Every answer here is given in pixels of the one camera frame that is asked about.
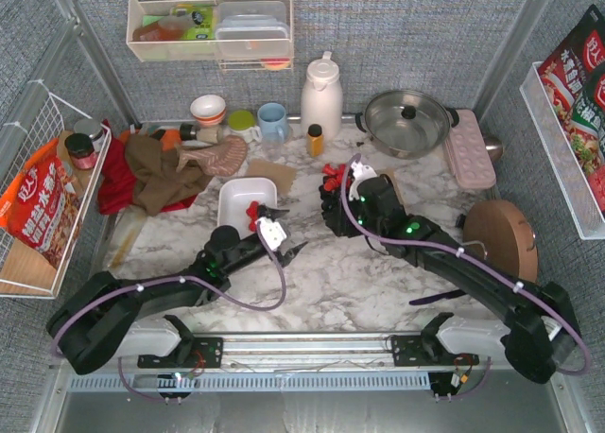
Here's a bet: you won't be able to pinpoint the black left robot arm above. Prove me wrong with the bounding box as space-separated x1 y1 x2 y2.
46 205 304 375

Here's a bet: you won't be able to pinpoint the white wire wall basket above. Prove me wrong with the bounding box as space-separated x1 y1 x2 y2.
1 79 112 299

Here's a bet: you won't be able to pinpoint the red cloth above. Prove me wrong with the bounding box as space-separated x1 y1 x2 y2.
97 127 198 216

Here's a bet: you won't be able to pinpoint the glass jar lying down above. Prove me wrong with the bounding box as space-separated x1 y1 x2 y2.
179 123 223 145

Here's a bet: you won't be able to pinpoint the white right wall basket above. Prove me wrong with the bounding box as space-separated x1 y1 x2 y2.
519 61 604 240

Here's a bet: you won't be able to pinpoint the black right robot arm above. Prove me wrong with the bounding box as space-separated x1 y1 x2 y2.
319 174 581 384

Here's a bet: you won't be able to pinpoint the pink striped towel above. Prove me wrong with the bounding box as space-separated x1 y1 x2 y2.
176 135 248 177

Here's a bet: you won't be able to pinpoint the white plastic storage basket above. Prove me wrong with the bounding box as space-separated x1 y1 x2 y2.
216 177 277 238

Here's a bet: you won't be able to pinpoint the orange snack bag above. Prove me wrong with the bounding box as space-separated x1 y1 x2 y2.
1 138 79 268

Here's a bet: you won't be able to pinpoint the green packet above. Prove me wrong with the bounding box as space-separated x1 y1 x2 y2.
170 4 216 41

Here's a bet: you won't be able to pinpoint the white orange striped bowl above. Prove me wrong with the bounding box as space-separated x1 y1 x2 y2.
190 95 226 126

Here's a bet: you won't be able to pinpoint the pink egg tray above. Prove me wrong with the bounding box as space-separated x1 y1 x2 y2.
444 109 496 190

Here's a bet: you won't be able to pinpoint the orange spice bottle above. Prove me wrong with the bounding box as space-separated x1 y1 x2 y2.
306 124 324 157

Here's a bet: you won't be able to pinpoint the steel pot with lid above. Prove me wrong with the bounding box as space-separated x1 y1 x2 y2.
354 90 460 160

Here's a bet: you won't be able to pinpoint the silver lidded jar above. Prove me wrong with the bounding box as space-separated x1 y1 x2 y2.
74 118 105 152

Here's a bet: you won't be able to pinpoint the tan scouring pad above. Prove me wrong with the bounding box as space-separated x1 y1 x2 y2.
245 159 297 197
384 167 405 204

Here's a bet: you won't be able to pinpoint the white thermos jug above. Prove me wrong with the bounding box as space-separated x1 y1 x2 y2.
301 51 343 141

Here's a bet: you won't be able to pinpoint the cream wall shelf basket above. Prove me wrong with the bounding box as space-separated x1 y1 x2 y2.
126 0 294 70

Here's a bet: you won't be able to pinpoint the round wooden board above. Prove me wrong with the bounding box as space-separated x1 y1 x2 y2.
462 199 538 284

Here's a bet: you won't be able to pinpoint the red seasoning packet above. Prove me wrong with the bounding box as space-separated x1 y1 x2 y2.
538 5 604 211

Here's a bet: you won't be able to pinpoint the clear plastic food containers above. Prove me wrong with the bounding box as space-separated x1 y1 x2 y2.
215 0 290 60

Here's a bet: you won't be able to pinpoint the clear glass cup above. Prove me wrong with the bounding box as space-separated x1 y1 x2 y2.
262 138 285 162

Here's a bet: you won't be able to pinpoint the dark lidded red jar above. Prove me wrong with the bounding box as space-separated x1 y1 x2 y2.
64 133 97 170

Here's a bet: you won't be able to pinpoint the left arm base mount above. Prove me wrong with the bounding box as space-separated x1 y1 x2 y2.
137 337 224 370

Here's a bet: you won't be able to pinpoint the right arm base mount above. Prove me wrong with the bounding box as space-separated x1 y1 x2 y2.
384 334 461 367

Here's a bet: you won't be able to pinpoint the steel ladle bowl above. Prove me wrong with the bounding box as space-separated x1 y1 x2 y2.
483 134 504 164

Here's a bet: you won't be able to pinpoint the blue mug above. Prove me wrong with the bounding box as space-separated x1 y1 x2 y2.
257 102 290 142

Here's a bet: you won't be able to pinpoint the brown cloth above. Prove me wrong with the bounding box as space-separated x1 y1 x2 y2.
125 134 213 217

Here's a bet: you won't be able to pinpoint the green lidded white cup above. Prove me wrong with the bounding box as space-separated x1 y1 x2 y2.
227 110 262 143

